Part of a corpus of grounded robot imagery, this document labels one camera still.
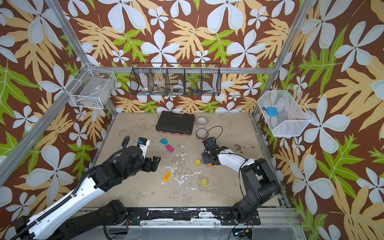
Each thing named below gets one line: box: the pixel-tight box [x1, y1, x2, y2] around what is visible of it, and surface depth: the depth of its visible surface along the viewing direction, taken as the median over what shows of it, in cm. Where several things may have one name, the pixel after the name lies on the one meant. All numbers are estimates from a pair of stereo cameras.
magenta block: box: [165, 144, 175, 153], surface depth 102 cm
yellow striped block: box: [162, 171, 173, 182], surface depth 88 cm
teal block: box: [159, 138, 169, 145], surface depth 106 cm
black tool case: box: [155, 110, 195, 137], surface depth 112 cm
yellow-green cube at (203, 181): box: [200, 178, 208, 186], surface depth 86 cm
